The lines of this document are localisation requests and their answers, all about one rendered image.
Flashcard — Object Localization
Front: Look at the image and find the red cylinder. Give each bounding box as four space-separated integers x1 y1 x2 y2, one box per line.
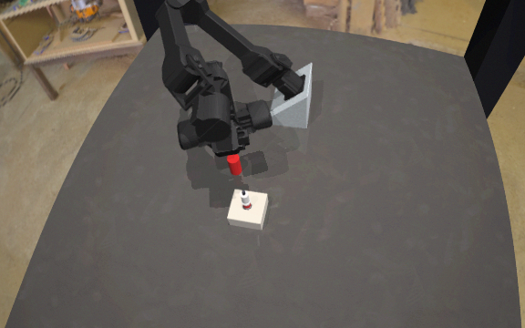
227 154 242 175

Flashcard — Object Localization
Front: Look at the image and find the white marker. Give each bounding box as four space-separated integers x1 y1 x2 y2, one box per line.
240 190 251 210

